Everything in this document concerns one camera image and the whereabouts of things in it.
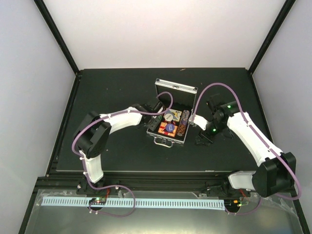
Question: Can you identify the red orange card deck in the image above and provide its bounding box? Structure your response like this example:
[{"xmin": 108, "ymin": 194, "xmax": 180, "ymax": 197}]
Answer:
[{"xmin": 158, "ymin": 122, "xmax": 177, "ymax": 137}]

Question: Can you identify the purple round button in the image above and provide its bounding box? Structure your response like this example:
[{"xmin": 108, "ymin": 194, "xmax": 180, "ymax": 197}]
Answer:
[{"xmin": 165, "ymin": 123, "xmax": 175, "ymax": 133}]

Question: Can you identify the blue gold card deck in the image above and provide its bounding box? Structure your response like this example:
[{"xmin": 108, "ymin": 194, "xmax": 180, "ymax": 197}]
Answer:
[{"xmin": 164, "ymin": 109, "xmax": 182, "ymax": 122}]

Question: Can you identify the aluminium poker case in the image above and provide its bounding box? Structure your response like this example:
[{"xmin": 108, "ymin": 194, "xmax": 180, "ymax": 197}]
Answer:
[{"xmin": 147, "ymin": 79, "xmax": 198, "ymax": 148}]

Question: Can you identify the white dealer button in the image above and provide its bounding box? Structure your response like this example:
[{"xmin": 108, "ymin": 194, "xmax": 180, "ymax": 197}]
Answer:
[{"xmin": 164, "ymin": 113, "xmax": 174, "ymax": 122}]

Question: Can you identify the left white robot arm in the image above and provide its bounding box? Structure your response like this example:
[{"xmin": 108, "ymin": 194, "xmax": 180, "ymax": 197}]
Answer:
[{"xmin": 72, "ymin": 98, "xmax": 166, "ymax": 195}]

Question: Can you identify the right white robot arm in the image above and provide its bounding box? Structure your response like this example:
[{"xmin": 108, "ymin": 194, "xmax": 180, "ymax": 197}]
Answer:
[{"xmin": 189, "ymin": 94, "xmax": 296, "ymax": 197}]

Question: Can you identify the orange black chip stack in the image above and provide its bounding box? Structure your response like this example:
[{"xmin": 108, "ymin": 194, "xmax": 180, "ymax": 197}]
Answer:
[{"xmin": 176, "ymin": 124, "xmax": 187, "ymax": 137}]

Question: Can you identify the purple chip stack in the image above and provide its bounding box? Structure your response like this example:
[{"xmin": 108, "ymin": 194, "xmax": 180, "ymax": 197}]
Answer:
[{"xmin": 179, "ymin": 119, "xmax": 188, "ymax": 126}]

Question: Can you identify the blue orange chip stack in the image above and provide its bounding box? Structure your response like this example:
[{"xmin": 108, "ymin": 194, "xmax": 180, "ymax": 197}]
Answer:
[{"xmin": 181, "ymin": 110, "xmax": 190, "ymax": 121}]

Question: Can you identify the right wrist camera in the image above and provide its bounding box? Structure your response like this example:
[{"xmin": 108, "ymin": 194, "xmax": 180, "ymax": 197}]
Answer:
[{"xmin": 189, "ymin": 115, "xmax": 209, "ymax": 130}]

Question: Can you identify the white slotted cable duct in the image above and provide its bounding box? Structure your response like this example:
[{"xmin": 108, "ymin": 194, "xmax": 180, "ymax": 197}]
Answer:
[{"xmin": 41, "ymin": 196, "xmax": 225, "ymax": 211}]

